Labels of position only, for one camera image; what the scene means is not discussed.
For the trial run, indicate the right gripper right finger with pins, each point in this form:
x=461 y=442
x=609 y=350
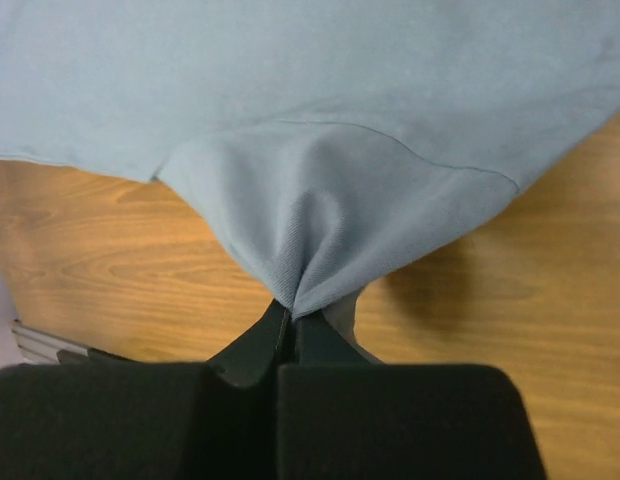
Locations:
x=317 y=342

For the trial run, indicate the aluminium extrusion frame rail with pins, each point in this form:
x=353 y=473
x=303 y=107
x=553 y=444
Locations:
x=43 y=348

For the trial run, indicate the blue-grey t shirt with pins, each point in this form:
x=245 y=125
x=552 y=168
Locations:
x=325 y=143

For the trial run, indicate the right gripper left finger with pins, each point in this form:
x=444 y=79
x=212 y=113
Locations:
x=246 y=361

